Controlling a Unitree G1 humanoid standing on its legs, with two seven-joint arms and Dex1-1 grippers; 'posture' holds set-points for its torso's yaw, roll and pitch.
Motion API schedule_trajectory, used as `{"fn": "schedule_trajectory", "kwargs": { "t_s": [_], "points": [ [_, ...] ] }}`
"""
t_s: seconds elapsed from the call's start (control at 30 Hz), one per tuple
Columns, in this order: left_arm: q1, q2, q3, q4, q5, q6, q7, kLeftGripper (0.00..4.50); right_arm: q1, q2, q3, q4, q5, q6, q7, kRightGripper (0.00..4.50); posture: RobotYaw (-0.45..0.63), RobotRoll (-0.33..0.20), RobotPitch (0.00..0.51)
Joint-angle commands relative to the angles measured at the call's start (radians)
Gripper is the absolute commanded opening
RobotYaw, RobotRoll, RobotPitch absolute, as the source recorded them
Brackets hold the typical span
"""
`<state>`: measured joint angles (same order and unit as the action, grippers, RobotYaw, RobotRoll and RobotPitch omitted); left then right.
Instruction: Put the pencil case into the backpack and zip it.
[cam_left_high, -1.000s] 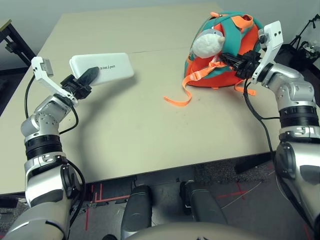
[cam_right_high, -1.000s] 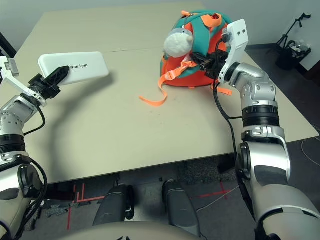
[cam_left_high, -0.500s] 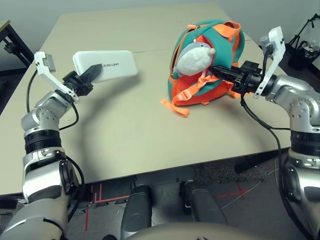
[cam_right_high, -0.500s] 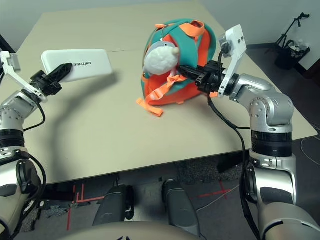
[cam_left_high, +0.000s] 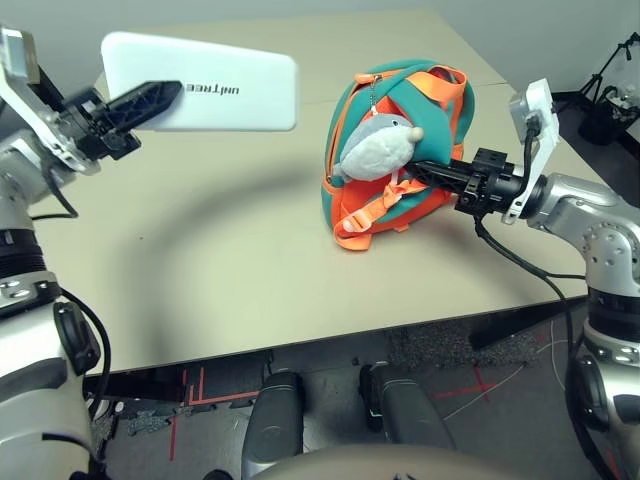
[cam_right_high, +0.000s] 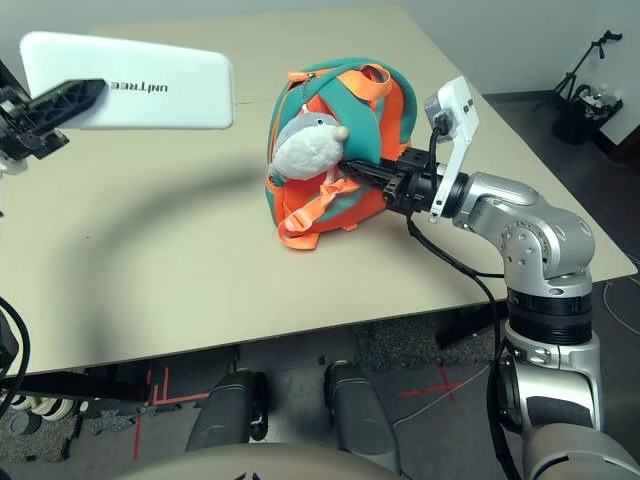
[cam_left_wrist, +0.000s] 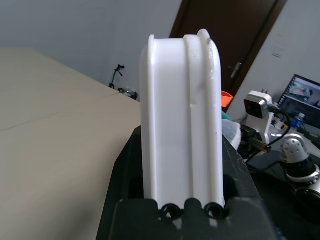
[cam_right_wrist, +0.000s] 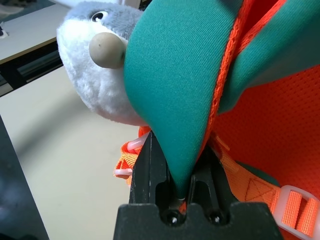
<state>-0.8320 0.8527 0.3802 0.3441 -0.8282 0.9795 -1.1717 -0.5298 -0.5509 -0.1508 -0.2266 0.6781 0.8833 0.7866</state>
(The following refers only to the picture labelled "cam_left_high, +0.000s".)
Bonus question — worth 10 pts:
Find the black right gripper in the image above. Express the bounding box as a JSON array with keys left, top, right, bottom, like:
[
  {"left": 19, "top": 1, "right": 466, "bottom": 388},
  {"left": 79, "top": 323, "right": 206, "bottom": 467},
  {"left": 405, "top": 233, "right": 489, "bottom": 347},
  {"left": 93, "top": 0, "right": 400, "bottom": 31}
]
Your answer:
[{"left": 407, "top": 147, "right": 529, "bottom": 219}]

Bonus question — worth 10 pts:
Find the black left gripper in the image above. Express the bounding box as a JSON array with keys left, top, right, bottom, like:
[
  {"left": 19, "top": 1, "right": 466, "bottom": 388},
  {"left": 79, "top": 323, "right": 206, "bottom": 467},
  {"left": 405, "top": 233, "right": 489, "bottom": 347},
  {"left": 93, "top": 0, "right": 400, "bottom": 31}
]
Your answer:
[{"left": 59, "top": 80, "right": 185, "bottom": 161}]

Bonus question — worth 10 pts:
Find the teal and orange backpack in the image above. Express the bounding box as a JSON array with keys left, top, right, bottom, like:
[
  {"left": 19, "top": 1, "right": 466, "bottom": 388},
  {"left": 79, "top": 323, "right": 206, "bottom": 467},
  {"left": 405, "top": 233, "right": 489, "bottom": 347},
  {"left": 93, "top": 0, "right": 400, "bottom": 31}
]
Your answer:
[{"left": 319, "top": 59, "right": 476, "bottom": 253}]

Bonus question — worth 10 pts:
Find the white Unitree box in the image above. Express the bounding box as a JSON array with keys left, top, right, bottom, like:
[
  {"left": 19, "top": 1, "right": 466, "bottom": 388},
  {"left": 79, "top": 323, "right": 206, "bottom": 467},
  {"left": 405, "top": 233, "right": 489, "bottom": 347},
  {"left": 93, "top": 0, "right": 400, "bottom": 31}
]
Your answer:
[{"left": 99, "top": 30, "right": 300, "bottom": 134}]

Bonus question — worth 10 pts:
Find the grey plush fish charm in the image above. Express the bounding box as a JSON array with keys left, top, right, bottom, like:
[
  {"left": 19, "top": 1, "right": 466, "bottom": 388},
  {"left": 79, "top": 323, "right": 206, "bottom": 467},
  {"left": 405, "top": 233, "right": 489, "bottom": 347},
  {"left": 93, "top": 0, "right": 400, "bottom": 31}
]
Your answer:
[{"left": 333, "top": 112, "right": 425, "bottom": 182}]

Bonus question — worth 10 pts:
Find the black waste bin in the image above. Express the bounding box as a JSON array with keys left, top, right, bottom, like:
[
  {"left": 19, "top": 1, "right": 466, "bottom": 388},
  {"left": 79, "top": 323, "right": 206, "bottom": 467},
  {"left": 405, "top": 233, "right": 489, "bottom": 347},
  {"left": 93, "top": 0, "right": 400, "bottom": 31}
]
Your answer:
[{"left": 578, "top": 84, "right": 640, "bottom": 146}]

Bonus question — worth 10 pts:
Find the black tripod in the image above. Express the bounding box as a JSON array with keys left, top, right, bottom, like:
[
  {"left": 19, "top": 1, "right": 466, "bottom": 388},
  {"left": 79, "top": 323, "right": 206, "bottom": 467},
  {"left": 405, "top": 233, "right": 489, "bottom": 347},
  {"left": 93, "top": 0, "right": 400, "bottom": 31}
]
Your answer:
[{"left": 579, "top": 30, "right": 640, "bottom": 101}]

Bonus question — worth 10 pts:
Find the grey right robot leg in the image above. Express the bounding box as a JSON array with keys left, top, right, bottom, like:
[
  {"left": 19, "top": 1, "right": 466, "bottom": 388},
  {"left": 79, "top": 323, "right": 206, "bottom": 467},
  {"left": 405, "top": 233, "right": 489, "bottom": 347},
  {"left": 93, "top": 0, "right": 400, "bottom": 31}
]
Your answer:
[{"left": 360, "top": 362, "right": 456, "bottom": 451}]

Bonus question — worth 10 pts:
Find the grey robot leg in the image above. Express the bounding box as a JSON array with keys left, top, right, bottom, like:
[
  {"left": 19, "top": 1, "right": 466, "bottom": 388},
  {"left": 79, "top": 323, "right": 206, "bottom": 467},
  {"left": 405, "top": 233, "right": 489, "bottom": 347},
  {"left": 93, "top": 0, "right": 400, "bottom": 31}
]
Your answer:
[
  {"left": 360, "top": 362, "right": 456, "bottom": 451},
  {"left": 243, "top": 370, "right": 306, "bottom": 476}
]

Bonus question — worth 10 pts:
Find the grey left robot leg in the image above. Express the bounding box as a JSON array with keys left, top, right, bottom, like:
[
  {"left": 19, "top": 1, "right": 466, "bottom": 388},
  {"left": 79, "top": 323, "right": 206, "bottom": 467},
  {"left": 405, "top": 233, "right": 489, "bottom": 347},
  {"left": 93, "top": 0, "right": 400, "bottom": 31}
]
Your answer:
[{"left": 243, "top": 370, "right": 306, "bottom": 476}]

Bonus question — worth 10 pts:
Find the beige robot torso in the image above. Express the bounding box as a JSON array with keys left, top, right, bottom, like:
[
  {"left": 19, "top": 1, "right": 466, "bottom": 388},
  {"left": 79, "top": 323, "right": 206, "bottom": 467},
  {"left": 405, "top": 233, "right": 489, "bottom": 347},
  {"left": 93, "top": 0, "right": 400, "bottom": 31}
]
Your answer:
[{"left": 199, "top": 447, "right": 481, "bottom": 480}]

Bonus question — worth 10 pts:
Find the white caster wheel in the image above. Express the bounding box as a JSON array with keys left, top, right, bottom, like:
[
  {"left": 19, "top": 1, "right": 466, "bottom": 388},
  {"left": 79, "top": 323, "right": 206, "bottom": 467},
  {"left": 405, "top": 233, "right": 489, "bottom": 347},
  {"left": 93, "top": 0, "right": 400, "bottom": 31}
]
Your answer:
[{"left": 89, "top": 397, "right": 124, "bottom": 421}]

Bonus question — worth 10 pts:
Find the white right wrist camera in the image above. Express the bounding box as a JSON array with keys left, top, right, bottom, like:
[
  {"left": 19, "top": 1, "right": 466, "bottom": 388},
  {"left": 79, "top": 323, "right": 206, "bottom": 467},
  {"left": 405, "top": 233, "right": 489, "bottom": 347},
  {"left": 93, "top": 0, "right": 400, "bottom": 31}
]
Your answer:
[{"left": 502, "top": 77, "right": 559, "bottom": 225}]

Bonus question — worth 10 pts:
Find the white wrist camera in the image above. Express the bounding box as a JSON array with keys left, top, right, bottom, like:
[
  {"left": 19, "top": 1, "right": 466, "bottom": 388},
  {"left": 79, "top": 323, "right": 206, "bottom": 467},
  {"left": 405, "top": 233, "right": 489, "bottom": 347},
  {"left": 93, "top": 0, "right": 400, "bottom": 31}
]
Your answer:
[
  {"left": 0, "top": 27, "right": 89, "bottom": 174},
  {"left": 502, "top": 77, "right": 559, "bottom": 225}
]

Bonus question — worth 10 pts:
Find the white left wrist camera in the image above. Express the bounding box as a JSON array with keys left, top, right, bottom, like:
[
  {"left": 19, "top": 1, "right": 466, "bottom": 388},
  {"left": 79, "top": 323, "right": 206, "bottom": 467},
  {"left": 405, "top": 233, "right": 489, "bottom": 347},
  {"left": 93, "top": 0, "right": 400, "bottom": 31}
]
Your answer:
[{"left": 0, "top": 27, "right": 89, "bottom": 174}]

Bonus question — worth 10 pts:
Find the thin white floor cable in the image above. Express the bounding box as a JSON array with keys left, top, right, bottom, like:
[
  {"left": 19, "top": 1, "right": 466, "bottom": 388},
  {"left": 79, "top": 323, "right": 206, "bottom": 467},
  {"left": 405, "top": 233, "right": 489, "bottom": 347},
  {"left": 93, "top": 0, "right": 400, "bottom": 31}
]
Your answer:
[{"left": 443, "top": 364, "right": 530, "bottom": 423}]

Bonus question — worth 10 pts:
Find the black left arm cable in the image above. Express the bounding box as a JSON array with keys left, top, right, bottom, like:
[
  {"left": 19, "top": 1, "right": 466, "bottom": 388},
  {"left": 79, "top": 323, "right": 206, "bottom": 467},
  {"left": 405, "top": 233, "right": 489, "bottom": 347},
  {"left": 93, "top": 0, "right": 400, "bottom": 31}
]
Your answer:
[{"left": 27, "top": 164, "right": 111, "bottom": 451}]

